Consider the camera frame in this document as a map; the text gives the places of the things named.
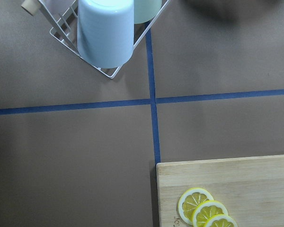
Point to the lemon slice far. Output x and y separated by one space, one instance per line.
189 200

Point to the mint green plastic cup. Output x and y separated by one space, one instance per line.
145 10

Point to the lemon slice near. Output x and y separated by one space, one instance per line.
221 220

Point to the lemon slice middle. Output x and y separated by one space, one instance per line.
205 210

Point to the wooden cutting board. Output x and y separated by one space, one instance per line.
251 188

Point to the lemon slice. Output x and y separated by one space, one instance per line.
189 200
221 220
205 210

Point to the light blue plastic cup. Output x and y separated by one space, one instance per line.
105 32

